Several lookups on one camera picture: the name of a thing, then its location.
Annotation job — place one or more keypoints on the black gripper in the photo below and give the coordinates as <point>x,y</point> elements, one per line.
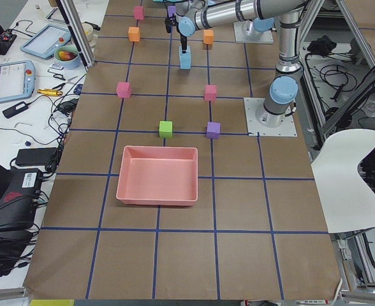
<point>183,41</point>

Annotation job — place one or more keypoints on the light blue foam block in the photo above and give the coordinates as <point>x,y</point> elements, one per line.
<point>185,62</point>
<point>185,56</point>

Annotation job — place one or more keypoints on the orange foam block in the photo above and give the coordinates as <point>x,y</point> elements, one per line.
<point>134,34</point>
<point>208,36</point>

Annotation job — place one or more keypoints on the purple foam block far side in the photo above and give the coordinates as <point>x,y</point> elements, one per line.
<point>171,10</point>

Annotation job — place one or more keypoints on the purple foam block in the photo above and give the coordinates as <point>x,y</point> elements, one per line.
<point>213,130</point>
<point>171,10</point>

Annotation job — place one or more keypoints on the pink foam block near base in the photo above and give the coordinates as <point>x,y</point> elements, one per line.
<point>210,93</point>

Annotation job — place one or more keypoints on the orange foam block front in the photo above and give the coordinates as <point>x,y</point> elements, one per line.
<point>134,34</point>

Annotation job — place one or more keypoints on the dark pink foam block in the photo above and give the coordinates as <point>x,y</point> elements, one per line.
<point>138,13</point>

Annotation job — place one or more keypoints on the green foam block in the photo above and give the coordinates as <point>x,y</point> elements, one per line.
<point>165,129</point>

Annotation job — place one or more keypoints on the bowl with fruit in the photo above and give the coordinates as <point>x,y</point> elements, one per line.
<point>67,56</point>

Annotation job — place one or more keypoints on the pink plastic bin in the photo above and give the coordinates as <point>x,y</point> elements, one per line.
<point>152,175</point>

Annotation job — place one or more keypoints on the blue teach pendant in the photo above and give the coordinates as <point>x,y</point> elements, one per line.
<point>17,80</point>
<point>46,41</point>

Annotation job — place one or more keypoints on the gold metal cylinder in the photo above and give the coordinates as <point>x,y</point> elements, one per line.
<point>50,92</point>

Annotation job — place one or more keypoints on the black power adapter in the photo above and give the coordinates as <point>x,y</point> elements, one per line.
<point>35,157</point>

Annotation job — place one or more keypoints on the white chair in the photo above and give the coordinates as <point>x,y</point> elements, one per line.
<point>348,203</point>

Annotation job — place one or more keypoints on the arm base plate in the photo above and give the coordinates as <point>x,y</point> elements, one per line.
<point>262,123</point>
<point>243,35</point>

